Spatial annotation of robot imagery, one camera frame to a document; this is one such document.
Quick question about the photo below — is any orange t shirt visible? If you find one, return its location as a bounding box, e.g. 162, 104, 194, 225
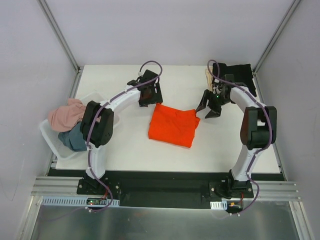
148, 103, 200, 148

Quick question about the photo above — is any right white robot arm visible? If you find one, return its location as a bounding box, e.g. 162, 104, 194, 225
196, 74, 277, 199

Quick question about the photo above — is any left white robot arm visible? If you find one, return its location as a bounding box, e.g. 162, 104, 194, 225
80, 69, 163, 195

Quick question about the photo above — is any folded beige t shirt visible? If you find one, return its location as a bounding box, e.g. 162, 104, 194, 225
205, 66, 214, 92

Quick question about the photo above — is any folded black t shirt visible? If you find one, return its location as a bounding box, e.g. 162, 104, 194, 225
212, 62, 257, 97

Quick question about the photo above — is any blue grey t shirt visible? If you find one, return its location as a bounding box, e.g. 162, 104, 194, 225
58, 122, 87, 152

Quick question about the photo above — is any pink t shirt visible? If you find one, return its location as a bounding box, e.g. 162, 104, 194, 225
47, 98, 86, 132

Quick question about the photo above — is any white plastic basket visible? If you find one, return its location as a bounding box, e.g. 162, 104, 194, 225
39, 91, 105, 161

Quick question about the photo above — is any right white cable duct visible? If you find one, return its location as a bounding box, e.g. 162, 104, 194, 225
210, 200, 228, 211

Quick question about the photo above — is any white cable duct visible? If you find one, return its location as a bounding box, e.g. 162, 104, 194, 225
41, 196, 120, 208
210, 200, 228, 211

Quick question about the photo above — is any left aluminium frame post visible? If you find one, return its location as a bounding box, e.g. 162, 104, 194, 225
37, 0, 81, 73

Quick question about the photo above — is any aluminium frame post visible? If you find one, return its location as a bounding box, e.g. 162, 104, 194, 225
252, 0, 302, 75
37, 0, 81, 73

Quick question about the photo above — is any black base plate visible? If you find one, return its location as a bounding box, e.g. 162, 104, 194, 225
76, 170, 254, 209

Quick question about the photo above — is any right aluminium frame post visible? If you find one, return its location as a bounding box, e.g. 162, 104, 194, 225
252, 0, 302, 75

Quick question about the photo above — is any left white cable duct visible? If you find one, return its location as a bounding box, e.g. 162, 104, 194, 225
41, 196, 120, 208

